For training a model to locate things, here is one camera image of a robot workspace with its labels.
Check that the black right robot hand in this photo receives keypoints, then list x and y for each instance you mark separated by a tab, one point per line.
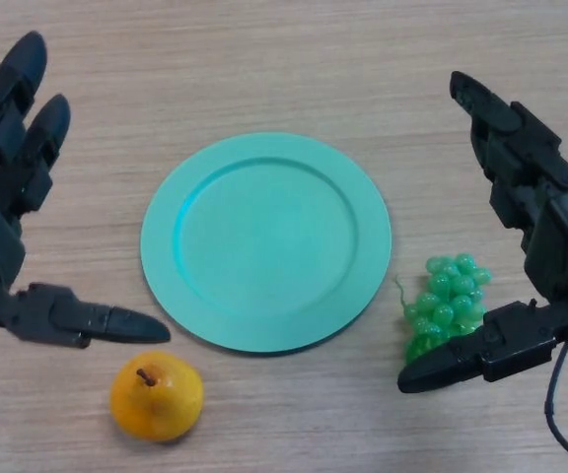
560	241

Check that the yellow pear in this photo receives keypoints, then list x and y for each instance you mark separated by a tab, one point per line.
158	404

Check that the green round plate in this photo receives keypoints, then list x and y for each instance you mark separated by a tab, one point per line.
264	246

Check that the green grape bunch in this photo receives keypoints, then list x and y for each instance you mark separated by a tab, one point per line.
444	300

